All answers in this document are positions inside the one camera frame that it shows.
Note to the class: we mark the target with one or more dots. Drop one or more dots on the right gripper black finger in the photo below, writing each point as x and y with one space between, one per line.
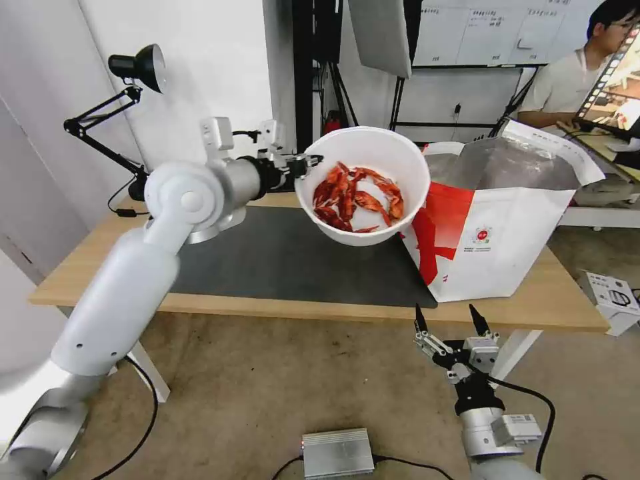
481 322
425 335

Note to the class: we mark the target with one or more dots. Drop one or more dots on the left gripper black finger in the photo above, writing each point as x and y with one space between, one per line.
314 159
300 171

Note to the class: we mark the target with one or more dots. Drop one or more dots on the white plastic bowl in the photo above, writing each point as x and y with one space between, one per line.
415 165

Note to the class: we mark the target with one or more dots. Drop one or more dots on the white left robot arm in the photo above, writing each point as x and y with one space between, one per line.
125 280

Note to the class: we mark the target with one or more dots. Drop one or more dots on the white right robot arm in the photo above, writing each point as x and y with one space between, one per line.
492 440

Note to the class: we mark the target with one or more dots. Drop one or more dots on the white red takeout bag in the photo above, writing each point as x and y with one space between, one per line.
495 235

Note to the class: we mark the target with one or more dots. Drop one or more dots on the red crayfish shell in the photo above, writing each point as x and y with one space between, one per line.
366 229
396 205
330 205
372 202
339 175
380 178

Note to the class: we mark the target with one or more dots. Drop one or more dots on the black light stand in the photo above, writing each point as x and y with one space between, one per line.
345 90

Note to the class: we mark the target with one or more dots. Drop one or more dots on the black table mat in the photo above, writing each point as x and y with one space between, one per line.
280 260

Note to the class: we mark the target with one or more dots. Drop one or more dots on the wooden table white legs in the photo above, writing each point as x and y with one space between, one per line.
575 300

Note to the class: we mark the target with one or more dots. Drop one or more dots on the white printed cardboard box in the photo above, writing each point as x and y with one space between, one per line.
612 300

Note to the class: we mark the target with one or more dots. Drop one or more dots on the grey softbox light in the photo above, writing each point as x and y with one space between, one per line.
380 35

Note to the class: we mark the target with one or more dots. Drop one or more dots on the silver power supply box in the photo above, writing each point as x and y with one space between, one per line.
339 452

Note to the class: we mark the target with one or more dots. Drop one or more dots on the black power adapter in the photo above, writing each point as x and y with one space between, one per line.
126 213

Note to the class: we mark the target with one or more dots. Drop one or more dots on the black desk lamp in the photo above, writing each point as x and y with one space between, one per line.
137 60

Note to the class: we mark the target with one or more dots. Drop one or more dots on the white whiteboard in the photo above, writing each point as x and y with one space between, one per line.
480 30

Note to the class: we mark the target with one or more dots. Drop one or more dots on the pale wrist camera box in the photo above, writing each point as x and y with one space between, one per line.
481 354
272 136

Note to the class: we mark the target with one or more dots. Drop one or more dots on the white frame side table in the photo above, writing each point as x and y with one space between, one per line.
600 210

